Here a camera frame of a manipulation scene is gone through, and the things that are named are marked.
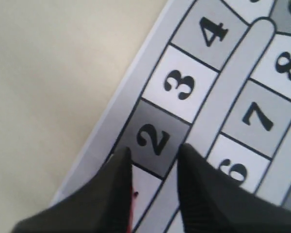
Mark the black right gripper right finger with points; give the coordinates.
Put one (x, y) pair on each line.
(211, 202)

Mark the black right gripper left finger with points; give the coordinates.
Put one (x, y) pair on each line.
(102, 205)

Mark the red cylinder game piece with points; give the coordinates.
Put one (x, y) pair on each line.
(134, 195)

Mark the printed number game board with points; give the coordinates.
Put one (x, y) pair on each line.
(212, 73)

